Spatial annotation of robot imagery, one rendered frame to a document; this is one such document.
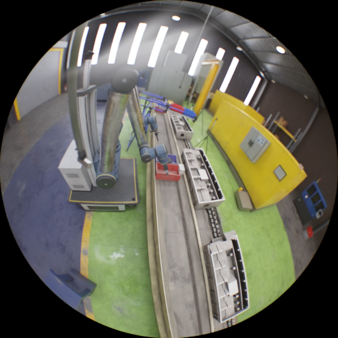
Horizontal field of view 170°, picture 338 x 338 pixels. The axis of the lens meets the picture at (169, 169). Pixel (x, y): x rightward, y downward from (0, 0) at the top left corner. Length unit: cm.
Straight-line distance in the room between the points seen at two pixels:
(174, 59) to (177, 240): 1004
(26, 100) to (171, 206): 1104
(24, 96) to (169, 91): 1094
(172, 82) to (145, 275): 912
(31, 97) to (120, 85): 1073
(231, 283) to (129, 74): 178
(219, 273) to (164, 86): 887
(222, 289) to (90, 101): 239
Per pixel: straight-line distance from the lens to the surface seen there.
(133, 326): 239
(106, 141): 84
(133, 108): 97
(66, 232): 226
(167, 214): 131
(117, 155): 173
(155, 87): 854
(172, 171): 165
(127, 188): 186
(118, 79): 67
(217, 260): 129
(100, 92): 714
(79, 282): 199
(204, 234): 142
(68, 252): 223
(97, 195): 185
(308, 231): 890
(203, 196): 140
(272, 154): 334
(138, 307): 216
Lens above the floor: 193
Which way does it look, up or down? 44 degrees down
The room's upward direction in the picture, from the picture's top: 23 degrees clockwise
